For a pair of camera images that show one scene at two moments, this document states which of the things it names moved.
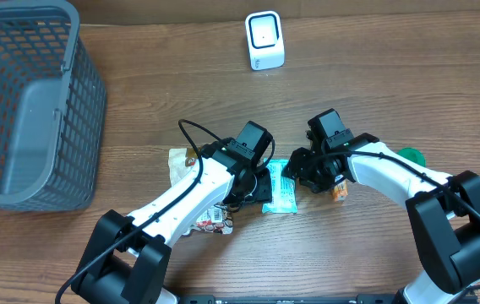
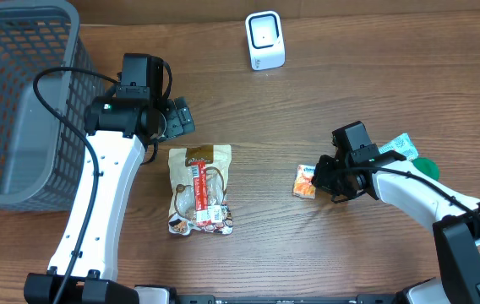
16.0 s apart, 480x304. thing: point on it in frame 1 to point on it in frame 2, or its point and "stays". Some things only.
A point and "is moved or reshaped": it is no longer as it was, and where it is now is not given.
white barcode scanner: [265, 41] stays
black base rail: [290, 299] stays
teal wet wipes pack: [284, 194] to [403, 145]
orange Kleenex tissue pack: [340, 191] is moved or reshaped
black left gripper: [261, 191] to [181, 119]
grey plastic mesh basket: [38, 107] stays
